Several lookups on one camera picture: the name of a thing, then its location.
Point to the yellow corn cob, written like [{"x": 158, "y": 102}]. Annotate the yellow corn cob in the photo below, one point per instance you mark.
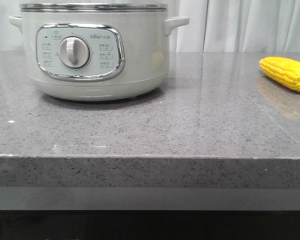
[{"x": 284, "y": 71}]

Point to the glass pot lid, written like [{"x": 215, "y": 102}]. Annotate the glass pot lid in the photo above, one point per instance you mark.
[{"x": 93, "y": 7}]

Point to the pale green electric cooking pot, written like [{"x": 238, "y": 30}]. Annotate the pale green electric cooking pot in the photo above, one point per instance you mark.
[{"x": 97, "y": 56}]

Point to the white curtain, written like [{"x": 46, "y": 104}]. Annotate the white curtain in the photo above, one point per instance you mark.
[{"x": 215, "y": 25}]

